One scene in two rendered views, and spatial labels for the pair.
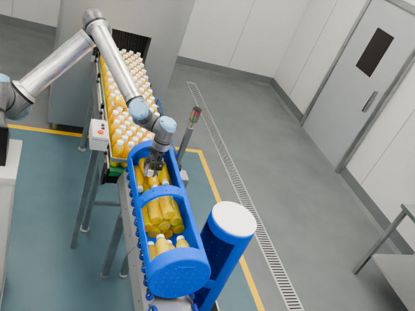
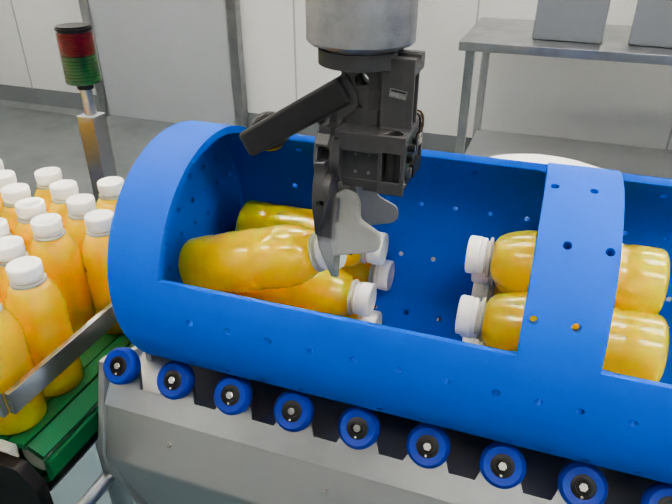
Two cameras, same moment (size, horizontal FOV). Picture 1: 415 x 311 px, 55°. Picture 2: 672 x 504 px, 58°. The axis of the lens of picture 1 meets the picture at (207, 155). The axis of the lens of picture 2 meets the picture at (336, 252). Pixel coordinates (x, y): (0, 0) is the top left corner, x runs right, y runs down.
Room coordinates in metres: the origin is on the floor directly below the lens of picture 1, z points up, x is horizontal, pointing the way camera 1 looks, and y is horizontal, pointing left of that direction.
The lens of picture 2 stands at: (1.37, 0.61, 1.45)
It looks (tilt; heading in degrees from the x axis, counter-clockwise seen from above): 30 degrees down; 318
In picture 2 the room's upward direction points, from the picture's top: straight up
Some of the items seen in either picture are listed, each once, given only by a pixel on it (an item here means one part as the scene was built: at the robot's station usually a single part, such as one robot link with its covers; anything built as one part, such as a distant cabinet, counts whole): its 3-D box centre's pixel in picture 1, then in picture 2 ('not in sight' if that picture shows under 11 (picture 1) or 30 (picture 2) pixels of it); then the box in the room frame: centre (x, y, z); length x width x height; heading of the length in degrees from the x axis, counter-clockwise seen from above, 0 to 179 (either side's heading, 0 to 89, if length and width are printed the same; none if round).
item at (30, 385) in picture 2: (142, 162); (120, 306); (2.08, 0.36, 0.96); 0.40 x 0.01 x 0.03; 118
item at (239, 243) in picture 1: (209, 266); not in sight; (1.84, -0.29, 0.59); 0.28 x 0.28 x 0.88
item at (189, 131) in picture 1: (168, 184); (137, 344); (2.52, 0.19, 0.55); 0.04 x 0.04 x 1.10; 28
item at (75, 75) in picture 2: (194, 117); (81, 68); (2.52, 0.19, 1.18); 0.06 x 0.06 x 0.05
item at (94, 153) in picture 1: (83, 198); not in sight; (2.05, 0.68, 0.50); 0.04 x 0.04 x 1.00; 28
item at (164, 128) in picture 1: (165, 130); not in sight; (1.74, 0.25, 1.45); 0.10 x 0.09 x 0.12; 82
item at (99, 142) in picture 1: (98, 134); not in sight; (2.05, 0.68, 1.05); 0.20 x 0.10 x 0.10; 28
